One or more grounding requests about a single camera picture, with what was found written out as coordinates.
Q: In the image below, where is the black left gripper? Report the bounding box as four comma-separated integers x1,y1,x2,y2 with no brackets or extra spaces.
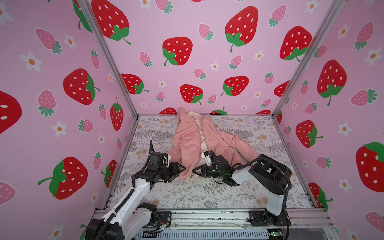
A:
157,161,186,182

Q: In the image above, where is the pink Snoopy hooded jacket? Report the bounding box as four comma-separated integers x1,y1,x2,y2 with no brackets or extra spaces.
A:
167,108,259,181

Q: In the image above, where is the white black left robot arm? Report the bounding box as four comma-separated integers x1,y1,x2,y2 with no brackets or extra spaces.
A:
85,162,186,240

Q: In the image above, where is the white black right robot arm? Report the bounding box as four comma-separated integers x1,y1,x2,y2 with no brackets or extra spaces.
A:
192,152,292,222

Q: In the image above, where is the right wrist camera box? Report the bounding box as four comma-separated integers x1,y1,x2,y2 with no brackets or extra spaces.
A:
201,151,212,166

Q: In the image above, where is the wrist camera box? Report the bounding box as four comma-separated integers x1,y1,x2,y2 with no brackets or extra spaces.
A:
201,151,212,166
148,152,169,168

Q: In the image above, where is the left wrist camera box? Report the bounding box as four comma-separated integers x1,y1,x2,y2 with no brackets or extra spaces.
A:
148,152,169,168

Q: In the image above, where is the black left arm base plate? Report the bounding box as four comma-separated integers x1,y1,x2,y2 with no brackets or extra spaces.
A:
144,211,172,228

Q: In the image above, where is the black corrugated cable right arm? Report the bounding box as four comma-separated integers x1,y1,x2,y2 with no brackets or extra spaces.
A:
209,149,294,240

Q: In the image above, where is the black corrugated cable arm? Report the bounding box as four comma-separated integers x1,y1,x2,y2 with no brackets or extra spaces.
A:
92,139,156,240
209,149,294,240

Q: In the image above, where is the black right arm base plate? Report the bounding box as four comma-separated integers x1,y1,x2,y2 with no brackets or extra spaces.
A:
248,209,291,227

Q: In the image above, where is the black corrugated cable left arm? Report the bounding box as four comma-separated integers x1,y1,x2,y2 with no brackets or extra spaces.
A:
92,139,156,240

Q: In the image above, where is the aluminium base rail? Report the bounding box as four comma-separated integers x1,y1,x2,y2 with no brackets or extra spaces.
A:
83,208,340,240

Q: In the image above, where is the aluminium frame corner post left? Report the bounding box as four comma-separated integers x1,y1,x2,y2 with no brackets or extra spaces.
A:
78,1,138,119

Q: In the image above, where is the aluminium frame corner post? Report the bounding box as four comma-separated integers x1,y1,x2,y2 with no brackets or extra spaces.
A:
78,1,138,119
272,0,345,120

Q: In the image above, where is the aluminium frame corner post right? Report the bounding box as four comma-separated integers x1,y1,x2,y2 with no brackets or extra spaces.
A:
272,0,345,120

